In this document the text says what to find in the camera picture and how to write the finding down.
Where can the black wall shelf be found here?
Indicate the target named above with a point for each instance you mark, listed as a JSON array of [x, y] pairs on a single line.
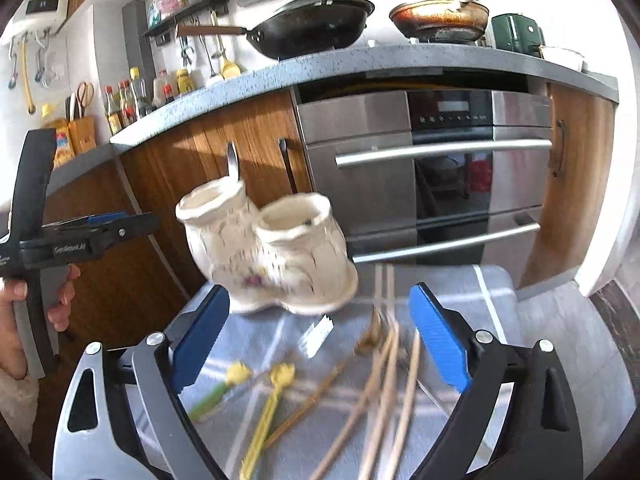
[[200, 7]]

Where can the wooden cabinet door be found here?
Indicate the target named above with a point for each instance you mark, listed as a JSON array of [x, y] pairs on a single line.
[[125, 290], [200, 160], [585, 185]]

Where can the wooden chopstick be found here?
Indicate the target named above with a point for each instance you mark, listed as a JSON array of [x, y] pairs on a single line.
[[410, 395], [360, 405], [382, 410]]

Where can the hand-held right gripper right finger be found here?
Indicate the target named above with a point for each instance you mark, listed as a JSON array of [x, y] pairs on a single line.
[[440, 340]]

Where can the scissors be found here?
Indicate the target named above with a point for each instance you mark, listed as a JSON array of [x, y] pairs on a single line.
[[85, 95]]

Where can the metal ladle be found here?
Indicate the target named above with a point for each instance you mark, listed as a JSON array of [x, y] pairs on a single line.
[[214, 80]]

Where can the cream ceramic double utensil holder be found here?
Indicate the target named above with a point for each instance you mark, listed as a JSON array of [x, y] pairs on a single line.
[[280, 255]]

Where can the grey speckled countertop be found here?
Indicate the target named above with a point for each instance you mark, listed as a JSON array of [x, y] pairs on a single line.
[[350, 62]]

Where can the white water heater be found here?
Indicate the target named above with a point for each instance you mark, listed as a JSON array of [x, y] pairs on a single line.
[[42, 15]]

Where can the stainless steel built-in oven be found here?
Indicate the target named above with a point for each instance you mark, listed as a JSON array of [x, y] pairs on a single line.
[[360, 125]]

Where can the metal spoon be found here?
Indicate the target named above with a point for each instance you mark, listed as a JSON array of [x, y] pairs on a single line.
[[232, 160]]

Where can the yellow cooking oil bottle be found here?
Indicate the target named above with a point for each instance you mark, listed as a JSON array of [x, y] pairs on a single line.
[[60, 142]]

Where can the small white plastic piece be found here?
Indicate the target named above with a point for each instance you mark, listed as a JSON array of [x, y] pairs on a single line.
[[316, 335]]

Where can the yellow spatula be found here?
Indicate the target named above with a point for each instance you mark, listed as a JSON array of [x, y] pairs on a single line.
[[230, 67]]

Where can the pink packets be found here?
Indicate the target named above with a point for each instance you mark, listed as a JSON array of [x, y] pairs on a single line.
[[162, 7]]

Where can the golden fork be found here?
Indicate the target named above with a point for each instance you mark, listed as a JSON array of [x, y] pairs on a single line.
[[372, 342]]

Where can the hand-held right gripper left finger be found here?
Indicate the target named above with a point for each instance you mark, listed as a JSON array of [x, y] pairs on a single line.
[[200, 335]]

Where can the person's left hand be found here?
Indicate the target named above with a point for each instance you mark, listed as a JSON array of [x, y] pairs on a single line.
[[10, 320]]

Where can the grey plaid cloth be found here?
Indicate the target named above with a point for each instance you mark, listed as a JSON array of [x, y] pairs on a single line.
[[270, 340]]

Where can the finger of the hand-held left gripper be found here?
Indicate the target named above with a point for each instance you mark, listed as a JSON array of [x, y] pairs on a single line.
[[130, 227]]

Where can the black wok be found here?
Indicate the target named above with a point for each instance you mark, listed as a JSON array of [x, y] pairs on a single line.
[[310, 25]]

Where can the grey pipe cover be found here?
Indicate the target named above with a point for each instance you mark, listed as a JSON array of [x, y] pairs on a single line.
[[135, 45]]

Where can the wooden knife block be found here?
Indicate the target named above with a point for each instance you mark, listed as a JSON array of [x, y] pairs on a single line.
[[82, 135]]

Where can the metal tongs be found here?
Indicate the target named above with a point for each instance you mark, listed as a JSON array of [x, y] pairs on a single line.
[[186, 52]]

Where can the white bowl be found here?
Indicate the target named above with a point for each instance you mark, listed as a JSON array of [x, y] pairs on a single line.
[[562, 57]]

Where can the green kitchen appliance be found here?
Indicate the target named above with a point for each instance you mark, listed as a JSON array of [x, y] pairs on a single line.
[[515, 32]]

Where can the row of condiment bottles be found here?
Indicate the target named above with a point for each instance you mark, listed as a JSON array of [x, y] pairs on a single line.
[[137, 95]]

